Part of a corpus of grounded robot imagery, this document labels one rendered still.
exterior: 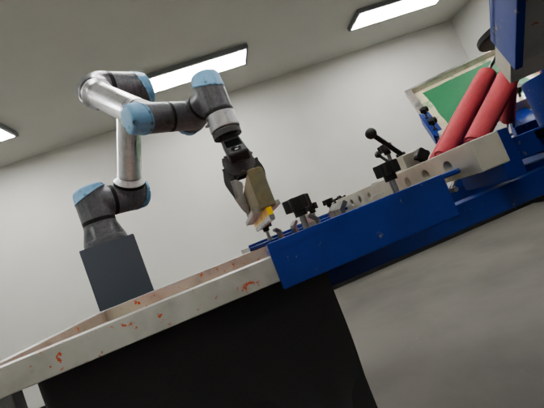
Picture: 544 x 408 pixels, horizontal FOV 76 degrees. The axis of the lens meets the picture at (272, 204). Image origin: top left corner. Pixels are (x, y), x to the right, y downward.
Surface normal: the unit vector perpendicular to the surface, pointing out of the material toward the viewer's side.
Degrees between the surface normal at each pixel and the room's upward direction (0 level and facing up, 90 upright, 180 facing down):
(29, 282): 90
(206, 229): 90
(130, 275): 90
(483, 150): 90
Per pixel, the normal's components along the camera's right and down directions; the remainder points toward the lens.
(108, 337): 0.11, -0.12
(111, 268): 0.40, -0.22
